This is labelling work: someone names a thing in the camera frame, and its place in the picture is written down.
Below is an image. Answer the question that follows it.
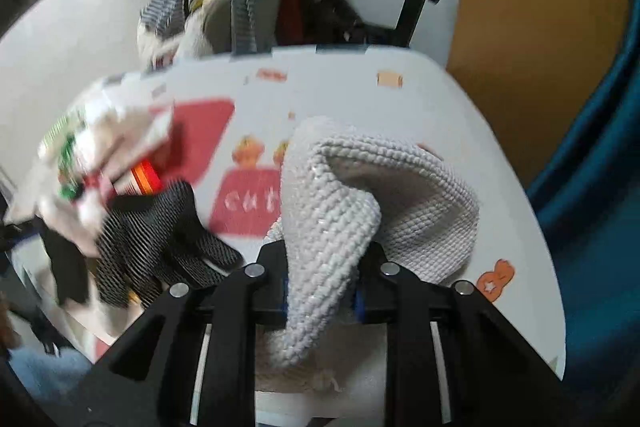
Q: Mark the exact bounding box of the black mesh sock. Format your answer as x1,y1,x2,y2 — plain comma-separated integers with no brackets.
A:
94,179,243,308

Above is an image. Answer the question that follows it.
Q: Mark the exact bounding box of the pink knitted cloth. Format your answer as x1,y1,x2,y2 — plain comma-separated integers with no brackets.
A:
259,117,480,369

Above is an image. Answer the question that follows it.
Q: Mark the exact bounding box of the white plastic bag bundle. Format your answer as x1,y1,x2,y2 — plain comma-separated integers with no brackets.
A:
4,88,175,258

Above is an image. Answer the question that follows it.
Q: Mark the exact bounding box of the blue curtain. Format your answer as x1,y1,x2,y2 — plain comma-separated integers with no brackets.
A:
527,0,639,426

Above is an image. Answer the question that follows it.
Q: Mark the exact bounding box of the patterned table mat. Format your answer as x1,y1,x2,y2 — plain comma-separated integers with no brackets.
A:
8,44,569,383

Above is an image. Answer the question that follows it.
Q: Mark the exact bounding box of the chair with clothes pile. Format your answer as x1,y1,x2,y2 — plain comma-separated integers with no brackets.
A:
137,0,304,70

